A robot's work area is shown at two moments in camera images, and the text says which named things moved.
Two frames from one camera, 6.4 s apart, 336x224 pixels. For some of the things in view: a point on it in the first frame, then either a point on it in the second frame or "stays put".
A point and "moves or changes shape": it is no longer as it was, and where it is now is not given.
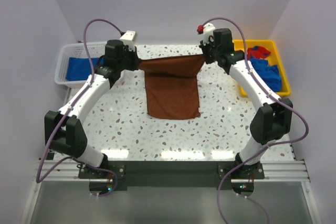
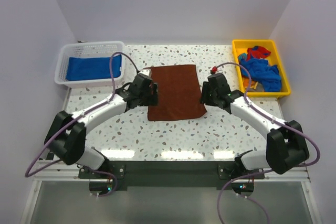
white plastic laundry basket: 77,50 stays put
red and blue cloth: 256,52 stays put
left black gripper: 135,61 to 151,100
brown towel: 171,86 moves or changes shape
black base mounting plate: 172,175 stays put
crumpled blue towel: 269,74 stays put
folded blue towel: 79,68 stays put
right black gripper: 205,48 to 204,99
